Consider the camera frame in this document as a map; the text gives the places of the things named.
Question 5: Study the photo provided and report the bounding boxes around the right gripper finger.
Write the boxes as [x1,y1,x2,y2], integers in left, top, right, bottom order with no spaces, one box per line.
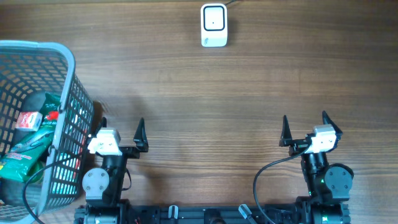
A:
[322,111,343,137]
[279,115,293,147]

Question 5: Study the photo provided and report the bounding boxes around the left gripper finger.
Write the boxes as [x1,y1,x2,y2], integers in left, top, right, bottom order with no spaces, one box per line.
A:
[91,117,107,136]
[133,118,149,152]

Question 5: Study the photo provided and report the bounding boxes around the red white small packet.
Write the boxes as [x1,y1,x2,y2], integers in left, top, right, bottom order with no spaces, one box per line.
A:
[16,111,43,131]

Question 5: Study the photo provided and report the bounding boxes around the green 3M gloves pack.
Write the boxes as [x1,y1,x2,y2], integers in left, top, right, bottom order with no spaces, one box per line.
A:
[1,93,60,182]

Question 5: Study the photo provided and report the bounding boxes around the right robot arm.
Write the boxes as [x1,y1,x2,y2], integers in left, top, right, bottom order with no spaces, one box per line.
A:
[279,111,354,224]

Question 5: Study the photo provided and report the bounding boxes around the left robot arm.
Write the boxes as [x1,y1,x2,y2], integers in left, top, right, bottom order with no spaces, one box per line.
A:
[74,117,149,224]

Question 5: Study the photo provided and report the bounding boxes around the white barcode scanner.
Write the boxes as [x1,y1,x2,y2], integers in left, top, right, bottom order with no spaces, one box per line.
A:
[200,3,228,47]

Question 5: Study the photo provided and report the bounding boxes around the grey plastic basket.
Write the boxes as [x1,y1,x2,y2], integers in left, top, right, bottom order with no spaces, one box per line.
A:
[1,40,95,223]

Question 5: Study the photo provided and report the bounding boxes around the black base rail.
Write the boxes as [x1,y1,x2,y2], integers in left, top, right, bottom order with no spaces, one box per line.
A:
[73,203,351,224]

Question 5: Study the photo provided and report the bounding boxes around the left camera cable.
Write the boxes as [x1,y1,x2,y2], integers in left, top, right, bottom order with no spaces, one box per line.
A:
[22,149,91,224]

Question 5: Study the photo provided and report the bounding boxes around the camera cable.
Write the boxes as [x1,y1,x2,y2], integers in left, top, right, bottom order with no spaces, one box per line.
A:
[22,149,91,224]
[252,146,312,224]

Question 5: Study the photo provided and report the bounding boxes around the right camera cable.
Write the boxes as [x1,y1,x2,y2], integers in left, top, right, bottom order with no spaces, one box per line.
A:
[252,146,312,224]

